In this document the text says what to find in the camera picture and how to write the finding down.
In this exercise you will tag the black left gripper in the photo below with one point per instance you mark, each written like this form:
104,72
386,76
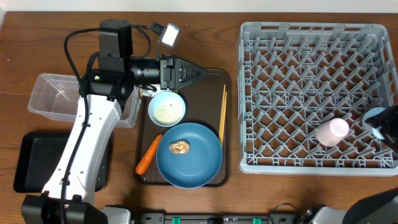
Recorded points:
198,70

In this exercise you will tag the light blue bowl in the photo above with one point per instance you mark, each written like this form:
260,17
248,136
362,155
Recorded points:
162,98

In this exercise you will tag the white rice pile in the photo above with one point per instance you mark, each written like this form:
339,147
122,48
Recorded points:
168,113

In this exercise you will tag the brown food scrap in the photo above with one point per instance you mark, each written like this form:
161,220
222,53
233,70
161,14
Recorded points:
179,147

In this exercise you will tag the dark blue plate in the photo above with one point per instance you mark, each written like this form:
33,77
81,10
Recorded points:
196,167

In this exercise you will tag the orange carrot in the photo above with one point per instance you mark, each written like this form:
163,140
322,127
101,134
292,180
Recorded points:
148,156

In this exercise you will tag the pink cup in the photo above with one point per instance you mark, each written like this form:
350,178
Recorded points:
332,132

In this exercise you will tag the light blue cup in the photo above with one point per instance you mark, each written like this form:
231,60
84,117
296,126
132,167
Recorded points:
367,122

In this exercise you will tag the foil wrapper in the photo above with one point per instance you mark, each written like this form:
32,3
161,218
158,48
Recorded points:
151,93

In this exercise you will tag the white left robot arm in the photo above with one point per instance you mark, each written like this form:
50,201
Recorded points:
111,75

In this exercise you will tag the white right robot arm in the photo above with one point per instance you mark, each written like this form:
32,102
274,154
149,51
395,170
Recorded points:
381,206

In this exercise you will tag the grey dishwasher rack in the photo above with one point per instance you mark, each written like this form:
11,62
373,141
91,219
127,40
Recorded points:
295,76

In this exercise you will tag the wooden chopstick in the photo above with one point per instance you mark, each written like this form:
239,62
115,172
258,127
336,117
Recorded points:
221,113
225,115

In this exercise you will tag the clear plastic bin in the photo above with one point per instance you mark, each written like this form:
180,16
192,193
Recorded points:
56,96

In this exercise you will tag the black plastic bin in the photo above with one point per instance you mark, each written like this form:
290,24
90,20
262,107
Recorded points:
39,155

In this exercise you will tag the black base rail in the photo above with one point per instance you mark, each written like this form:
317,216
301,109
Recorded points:
160,218

